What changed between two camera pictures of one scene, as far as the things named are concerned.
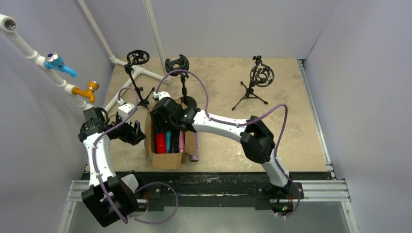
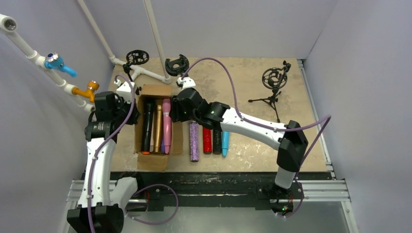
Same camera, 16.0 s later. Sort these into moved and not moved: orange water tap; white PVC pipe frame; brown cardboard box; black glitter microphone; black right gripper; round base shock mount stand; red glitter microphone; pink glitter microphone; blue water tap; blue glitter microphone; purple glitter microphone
Moved: black glitter microphone; brown cardboard box; blue glitter microphone; black right gripper; red glitter microphone; pink glitter microphone
Not moved: purple glitter microphone; orange water tap; blue water tap; white PVC pipe frame; round base shock mount stand
